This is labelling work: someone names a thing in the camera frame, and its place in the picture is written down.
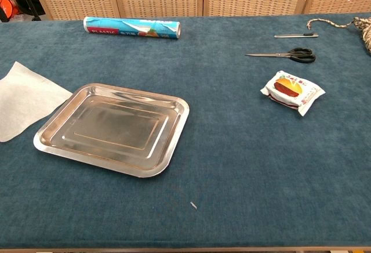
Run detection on black handled scissors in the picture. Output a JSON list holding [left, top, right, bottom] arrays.
[[245, 47, 317, 64]]

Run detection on blue plastic wrap roll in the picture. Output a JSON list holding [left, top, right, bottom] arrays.
[[83, 16, 182, 40]]

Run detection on camouflage braided rope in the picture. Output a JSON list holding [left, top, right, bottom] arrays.
[[306, 16, 371, 56]]

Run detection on white parchment paper sheet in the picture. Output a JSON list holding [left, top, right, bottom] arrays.
[[0, 60, 73, 143]]

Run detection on teal velvet table cloth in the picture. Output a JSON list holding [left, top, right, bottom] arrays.
[[0, 12, 371, 250]]

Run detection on black and silver pen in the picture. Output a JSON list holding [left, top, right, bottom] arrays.
[[274, 33, 319, 39]]

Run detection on stainless steel rectangular tray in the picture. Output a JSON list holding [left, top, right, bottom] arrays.
[[32, 83, 190, 179]]

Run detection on white burger snack packet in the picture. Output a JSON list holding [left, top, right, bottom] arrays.
[[260, 70, 326, 117]]

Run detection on orange round object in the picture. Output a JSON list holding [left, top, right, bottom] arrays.
[[0, 0, 19, 19]]

